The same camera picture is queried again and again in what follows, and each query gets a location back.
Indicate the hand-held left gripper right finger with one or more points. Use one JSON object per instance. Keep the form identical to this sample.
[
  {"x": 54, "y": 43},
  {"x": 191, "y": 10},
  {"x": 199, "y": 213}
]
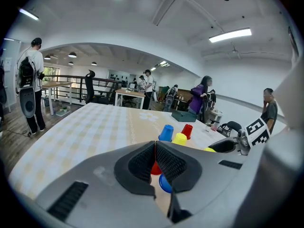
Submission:
[{"x": 213, "y": 186}]

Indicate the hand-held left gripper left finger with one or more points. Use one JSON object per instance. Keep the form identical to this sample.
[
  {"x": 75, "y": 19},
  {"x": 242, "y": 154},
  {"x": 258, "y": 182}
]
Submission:
[{"x": 95, "y": 186}]

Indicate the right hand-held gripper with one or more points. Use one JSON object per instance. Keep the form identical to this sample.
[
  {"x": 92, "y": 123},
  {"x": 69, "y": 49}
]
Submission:
[{"x": 257, "y": 132}]

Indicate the yellow paper cup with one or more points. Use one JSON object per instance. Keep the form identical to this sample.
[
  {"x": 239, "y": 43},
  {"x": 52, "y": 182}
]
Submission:
[
  {"x": 210, "y": 149},
  {"x": 179, "y": 139}
]

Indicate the red paper cup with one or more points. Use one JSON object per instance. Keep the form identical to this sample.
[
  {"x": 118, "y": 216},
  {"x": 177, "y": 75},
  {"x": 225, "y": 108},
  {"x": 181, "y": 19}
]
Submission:
[
  {"x": 155, "y": 168},
  {"x": 187, "y": 130}
]

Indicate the blue paper cup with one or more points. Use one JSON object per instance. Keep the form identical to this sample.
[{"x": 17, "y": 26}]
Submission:
[
  {"x": 165, "y": 184},
  {"x": 167, "y": 133}
]

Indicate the black office chair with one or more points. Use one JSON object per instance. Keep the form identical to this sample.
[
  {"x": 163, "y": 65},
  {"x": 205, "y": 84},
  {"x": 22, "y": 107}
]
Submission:
[
  {"x": 230, "y": 127},
  {"x": 90, "y": 89},
  {"x": 128, "y": 101}
]

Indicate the dark green box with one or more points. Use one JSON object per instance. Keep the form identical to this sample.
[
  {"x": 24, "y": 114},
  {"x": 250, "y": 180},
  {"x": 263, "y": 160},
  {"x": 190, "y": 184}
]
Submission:
[{"x": 184, "y": 116}]

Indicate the checked flower tablecloth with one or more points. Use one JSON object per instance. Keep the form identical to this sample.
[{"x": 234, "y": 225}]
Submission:
[{"x": 95, "y": 127}]

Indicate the green floor tray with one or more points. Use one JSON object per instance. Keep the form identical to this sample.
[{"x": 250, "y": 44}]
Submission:
[{"x": 63, "y": 112}]

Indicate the person's white shirt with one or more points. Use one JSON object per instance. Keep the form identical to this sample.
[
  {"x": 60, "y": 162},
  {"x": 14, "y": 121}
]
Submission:
[{"x": 291, "y": 96}]

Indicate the wooden desk with white legs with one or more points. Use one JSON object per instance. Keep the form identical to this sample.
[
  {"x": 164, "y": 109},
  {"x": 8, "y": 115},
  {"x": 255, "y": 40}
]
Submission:
[
  {"x": 57, "y": 84},
  {"x": 129, "y": 93}
]

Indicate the small ceiling light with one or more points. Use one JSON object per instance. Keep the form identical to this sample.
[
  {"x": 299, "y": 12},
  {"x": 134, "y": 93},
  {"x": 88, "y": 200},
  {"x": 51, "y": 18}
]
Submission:
[
  {"x": 163, "y": 62},
  {"x": 153, "y": 68}
]

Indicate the long ceiling light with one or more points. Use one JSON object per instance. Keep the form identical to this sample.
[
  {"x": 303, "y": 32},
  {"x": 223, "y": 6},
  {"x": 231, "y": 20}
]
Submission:
[
  {"x": 28, "y": 14},
  {"x": 230, "y": 35}
]

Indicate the black metal railing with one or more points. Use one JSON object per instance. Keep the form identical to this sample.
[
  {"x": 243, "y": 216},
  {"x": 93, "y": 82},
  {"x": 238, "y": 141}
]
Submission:
[{"x": 73, "y": 78}]

